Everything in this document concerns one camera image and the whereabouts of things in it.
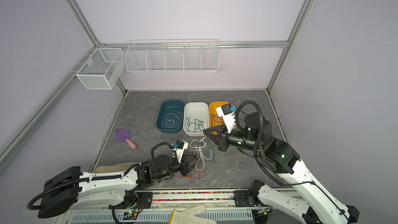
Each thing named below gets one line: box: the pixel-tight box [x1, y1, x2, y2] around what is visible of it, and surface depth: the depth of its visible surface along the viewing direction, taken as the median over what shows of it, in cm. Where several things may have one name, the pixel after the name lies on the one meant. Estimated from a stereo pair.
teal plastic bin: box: [156, 99, 185, 134], surface depth 104 cm
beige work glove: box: [94, 162, 140, 174], surface depth 85 cm
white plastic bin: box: [182, 101, 210, 137], surface depth 104 cm
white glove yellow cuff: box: [168, 204, 218, 224], surface depth 71 cm
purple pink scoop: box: [115, 128, 138, 150], surface depth 99 cm
